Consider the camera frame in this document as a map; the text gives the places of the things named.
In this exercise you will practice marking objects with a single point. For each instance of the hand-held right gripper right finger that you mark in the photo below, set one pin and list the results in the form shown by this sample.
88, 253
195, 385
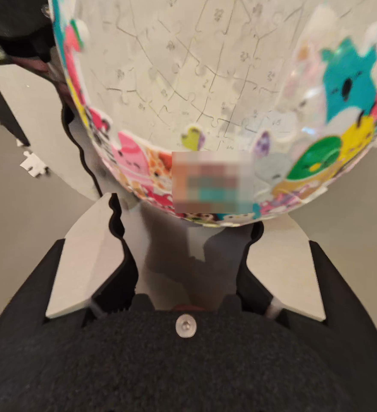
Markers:
284, 273

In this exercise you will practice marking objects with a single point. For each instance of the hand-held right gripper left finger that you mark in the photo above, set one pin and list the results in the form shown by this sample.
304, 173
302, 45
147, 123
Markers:
85, 257

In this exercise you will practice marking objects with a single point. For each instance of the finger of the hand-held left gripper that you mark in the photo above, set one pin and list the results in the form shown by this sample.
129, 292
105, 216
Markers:
37, 106

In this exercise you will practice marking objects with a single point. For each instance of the colourful puzzle ball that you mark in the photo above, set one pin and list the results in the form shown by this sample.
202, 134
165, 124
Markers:
191, 80

